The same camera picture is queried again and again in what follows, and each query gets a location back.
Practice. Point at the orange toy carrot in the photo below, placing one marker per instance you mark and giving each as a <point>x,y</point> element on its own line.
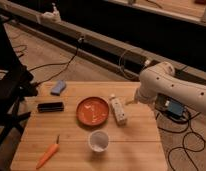
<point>48,153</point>

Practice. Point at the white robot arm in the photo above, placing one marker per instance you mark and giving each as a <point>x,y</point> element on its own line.
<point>160,79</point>

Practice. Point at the orange ceramic bowl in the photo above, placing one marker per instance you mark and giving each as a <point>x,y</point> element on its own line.
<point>92,111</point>

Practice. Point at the blue electronic box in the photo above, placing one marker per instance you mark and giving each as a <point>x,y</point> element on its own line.
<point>174,108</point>

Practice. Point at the blue sponge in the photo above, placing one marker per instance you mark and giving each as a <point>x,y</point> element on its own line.
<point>58,88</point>

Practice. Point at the grey metal rail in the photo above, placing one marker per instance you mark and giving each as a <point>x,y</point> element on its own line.
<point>112,27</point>

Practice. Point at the white plastic cup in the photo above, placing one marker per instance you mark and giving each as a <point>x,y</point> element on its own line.
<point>98,141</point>

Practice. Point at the black rectangular case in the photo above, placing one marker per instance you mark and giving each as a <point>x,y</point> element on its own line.
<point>50,107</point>

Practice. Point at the black chair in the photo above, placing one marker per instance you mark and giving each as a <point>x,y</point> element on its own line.
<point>14,87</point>

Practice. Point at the white object on rail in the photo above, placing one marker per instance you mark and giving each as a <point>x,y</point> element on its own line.
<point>54,15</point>

